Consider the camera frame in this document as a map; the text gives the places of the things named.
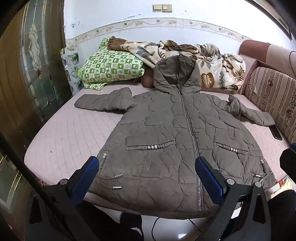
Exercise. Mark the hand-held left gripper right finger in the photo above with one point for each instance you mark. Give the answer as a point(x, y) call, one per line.
point(209, 178)

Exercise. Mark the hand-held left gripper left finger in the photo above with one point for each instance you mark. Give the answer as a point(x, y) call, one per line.
point(85, 178)

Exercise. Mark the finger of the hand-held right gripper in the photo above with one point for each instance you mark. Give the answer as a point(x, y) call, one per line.
point(288, 162)

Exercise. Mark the grey-brown quilted hooded jacket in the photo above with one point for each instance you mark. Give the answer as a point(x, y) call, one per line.
point(161, 129)

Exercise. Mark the yellow floral pillow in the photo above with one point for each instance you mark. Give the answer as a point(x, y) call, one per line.
point(285, 185)

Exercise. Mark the black smartphone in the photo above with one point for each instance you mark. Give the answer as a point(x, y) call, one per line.
point(276, 133)

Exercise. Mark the pink quilted sofa bed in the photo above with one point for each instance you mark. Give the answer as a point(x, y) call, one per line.
point(69, 143)

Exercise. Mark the dark cloth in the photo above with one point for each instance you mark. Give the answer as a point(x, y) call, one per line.
point(129, 226)

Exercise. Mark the striped floral backrest cushion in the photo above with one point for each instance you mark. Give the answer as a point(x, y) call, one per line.
point(275, 92)

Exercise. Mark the leaf print blanket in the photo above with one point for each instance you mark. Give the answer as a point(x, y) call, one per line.
point(208, 64)

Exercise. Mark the wooden stained glass door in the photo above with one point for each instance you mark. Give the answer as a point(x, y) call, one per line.
point(23, 81)

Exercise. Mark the green checkered pillow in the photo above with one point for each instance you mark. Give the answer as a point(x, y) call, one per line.
point(108, 64)

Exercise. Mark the brown cushion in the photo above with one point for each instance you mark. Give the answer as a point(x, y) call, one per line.
point(148, 78)

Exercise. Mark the brown knitted cloth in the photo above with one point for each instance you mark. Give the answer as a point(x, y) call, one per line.
point(115, 43)

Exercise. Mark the beige wall switch plate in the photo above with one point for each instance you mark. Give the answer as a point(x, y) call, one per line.
point(162, 8)

